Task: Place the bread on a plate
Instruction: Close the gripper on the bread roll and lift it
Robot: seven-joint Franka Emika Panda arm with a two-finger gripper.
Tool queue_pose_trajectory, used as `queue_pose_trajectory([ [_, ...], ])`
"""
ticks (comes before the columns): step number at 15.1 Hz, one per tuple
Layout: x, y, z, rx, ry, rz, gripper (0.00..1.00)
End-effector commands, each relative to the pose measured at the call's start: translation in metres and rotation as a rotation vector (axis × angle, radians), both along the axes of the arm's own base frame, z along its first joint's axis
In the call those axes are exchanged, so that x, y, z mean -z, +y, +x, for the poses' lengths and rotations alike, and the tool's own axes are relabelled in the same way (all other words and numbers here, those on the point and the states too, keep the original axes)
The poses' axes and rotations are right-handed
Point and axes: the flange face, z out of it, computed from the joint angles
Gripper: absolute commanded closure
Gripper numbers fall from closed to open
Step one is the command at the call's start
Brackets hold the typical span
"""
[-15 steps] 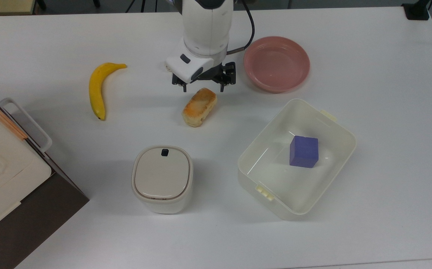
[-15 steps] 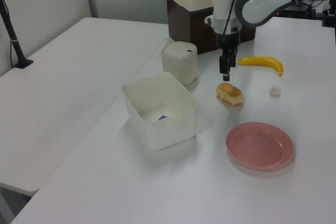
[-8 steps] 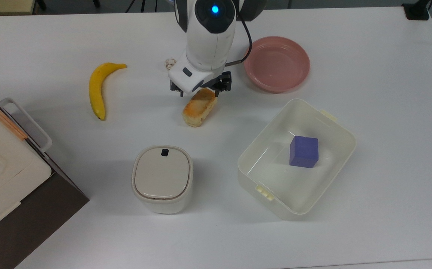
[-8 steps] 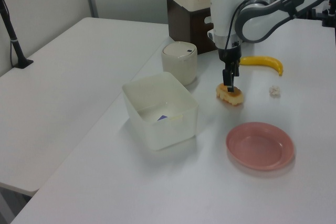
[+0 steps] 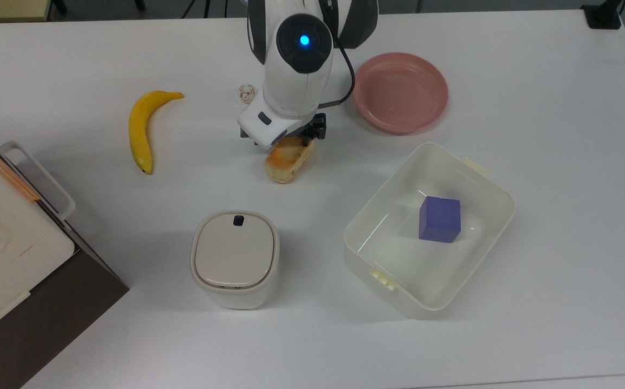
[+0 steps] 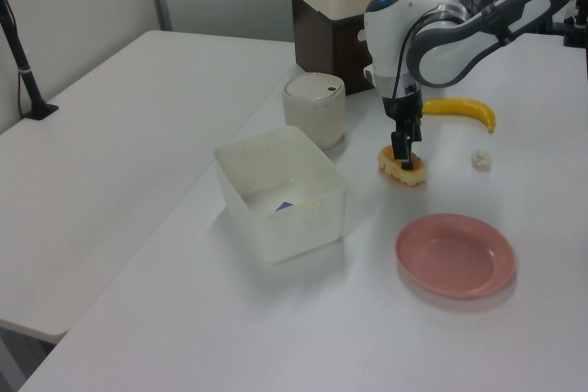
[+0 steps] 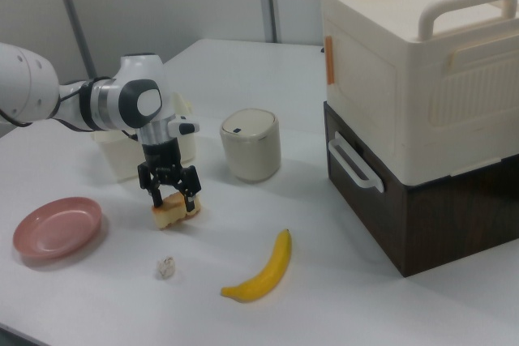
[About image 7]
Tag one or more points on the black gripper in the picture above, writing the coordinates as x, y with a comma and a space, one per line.
162, 155

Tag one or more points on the toasted bread piece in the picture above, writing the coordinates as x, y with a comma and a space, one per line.
172, 216

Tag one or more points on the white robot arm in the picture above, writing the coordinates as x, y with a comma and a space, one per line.
24, 82

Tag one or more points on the pink plate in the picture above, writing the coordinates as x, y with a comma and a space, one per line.
57, 228

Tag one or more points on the white open plastic bin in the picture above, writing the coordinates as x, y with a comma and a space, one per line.
121, 159

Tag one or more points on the crumpled clear wrapper ball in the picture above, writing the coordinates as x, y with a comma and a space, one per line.
165, 267

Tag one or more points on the cream lidded trash can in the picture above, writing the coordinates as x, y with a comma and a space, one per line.
251, 151

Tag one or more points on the yellow banana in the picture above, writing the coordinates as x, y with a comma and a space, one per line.
267, 273

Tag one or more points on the cream plastic storage box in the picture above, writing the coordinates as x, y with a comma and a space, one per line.
365, 99

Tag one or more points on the dark brown drawer box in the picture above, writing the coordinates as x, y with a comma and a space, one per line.
446, 220

